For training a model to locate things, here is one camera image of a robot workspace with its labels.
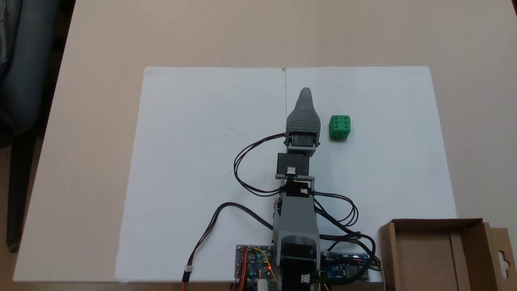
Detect wide ribbed grey gripper finger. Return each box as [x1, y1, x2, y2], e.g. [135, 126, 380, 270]
[286, 87, 322, 134]

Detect green dice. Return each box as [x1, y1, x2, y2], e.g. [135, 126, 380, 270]
[329, 115, 351, 141]

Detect white paper sheet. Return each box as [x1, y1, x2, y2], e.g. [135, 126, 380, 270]
[284, 66, 458, 283]
[115, 67, 287, 283]

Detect blue circuit board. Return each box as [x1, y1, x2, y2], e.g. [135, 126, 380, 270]
[321, 252, 370, 282]

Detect brown cardboard box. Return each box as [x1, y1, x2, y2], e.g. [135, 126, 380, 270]
[378, 218, 517, 291]

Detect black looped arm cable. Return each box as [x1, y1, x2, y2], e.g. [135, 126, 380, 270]
[310, 192, 360, 228]
[233, 133, 288, 198]

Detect yellow jumper wire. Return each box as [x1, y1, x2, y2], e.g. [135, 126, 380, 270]
[252, 247, 279, 291]

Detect black motor cable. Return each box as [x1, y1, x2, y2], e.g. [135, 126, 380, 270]
[319, 231, 382, 272]

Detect black cable with white connector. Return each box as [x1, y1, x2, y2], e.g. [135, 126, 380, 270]
[181, 202, 275, 291]

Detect circuit board with coloured wires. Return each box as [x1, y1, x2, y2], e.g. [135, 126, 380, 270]
[235, 244, 276, 280]

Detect orange jumper wires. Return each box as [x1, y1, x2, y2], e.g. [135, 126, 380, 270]
[232, 250, 248, 291]

